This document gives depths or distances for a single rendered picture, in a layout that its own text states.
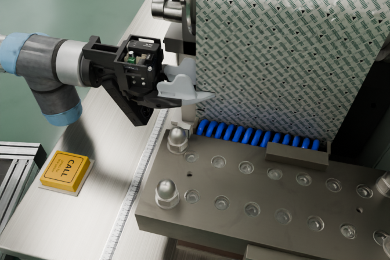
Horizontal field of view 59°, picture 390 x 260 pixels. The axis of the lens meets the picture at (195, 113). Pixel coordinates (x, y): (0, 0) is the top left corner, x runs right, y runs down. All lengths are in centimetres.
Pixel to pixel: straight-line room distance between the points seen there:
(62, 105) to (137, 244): 29
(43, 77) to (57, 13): 233
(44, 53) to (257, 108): 35
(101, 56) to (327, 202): 40
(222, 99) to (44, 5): 262
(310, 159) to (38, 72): 46
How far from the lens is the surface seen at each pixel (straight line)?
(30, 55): 62
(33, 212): 72
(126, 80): 54
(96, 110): 82
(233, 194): 53
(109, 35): 259
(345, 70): 51
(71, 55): 58
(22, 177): 163
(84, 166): 71
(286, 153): 56
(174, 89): 54
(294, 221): 52
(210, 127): 58
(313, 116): 57
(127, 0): 295
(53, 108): 69
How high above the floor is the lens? 149
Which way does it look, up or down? 49 degrees down
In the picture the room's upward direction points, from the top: straight up
